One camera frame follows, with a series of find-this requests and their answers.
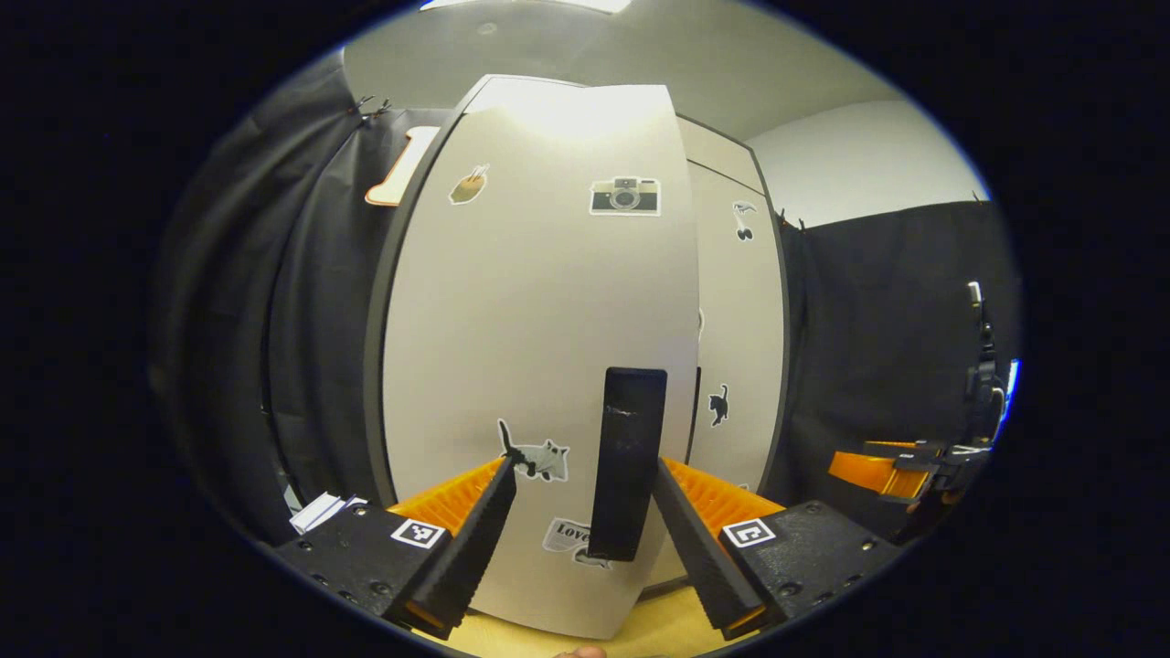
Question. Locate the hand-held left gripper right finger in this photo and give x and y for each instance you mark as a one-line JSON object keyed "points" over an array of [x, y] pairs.
{"points": [[699, 548]]}

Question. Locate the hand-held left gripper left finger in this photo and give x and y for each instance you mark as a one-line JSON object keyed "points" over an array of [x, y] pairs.
{"points": [[475, 539]]}

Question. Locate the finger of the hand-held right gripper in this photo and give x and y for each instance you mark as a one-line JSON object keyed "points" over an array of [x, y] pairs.
{"points": [[900, 448], [873, 473]]}

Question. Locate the white cabinet door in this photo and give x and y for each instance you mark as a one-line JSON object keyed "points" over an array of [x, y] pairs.
{"points": [[530, 320], [740, 311]]}

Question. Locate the white and grey cabinet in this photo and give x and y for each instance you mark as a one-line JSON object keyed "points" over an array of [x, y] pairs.
{"points": [[388, 302]]}

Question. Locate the white cabinet drawer front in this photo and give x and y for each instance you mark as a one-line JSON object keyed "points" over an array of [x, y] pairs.
{"points": [[713, 151]]}

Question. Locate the computer monitor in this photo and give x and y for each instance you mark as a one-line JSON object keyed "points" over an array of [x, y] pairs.
{"points": [[1012, 393]]}

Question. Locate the white folded paper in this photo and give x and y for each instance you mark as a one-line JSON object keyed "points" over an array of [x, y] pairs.
{"points": [[320, 512]]}

